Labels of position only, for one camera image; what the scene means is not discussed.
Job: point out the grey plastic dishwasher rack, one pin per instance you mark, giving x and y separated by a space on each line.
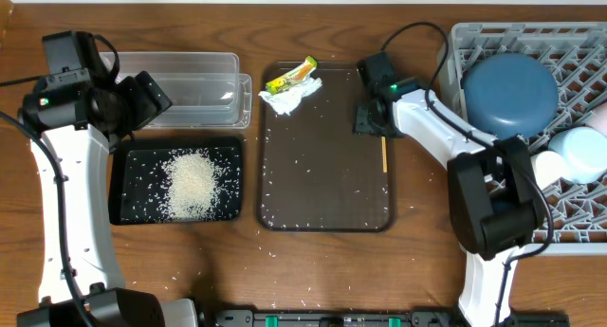
575 54

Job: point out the clear plastic bin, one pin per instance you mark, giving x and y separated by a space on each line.
207 89

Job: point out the dark brown serving tray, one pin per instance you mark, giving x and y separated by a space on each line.
316 175

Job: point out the cream paper cup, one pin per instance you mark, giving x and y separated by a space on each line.
548 167

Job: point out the yellow green snack wrapper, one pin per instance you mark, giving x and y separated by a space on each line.
293 77

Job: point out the pink white cup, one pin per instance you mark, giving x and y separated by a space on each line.
598 119

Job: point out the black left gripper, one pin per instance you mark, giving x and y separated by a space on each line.
148 107

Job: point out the silver foil wrapper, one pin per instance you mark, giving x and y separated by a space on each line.
284 103

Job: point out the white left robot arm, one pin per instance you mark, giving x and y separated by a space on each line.
72 120

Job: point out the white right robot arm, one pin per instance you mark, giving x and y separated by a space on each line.
493 201

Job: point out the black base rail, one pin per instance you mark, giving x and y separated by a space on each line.
247 318

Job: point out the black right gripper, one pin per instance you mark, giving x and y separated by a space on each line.
362 123

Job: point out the black waste tray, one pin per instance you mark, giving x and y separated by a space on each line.
137 190

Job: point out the light blue small bowl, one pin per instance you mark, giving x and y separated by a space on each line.
583 151

